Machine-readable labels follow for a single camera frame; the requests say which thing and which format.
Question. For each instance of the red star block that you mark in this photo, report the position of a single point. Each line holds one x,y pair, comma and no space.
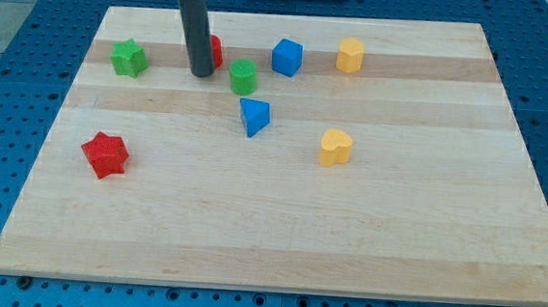
107,154

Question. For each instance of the blue triangle block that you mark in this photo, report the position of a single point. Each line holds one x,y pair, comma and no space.
255,115

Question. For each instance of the light wooden board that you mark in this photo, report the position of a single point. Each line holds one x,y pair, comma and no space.
439,201

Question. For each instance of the yellow heart block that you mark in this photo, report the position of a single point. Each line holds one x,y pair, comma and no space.
335,147

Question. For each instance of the blue cube block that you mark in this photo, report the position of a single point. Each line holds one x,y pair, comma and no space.
287,57

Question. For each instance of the green star block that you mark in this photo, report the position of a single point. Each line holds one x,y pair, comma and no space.
128,58

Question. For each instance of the red circle block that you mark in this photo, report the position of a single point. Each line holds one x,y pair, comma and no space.
217,51

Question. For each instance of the yellow hexagon block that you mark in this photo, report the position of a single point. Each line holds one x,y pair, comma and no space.
350,55

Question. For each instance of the green cylinder block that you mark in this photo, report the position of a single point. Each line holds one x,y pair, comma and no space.
243,77

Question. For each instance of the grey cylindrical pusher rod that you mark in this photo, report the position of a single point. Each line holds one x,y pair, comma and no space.
195,24

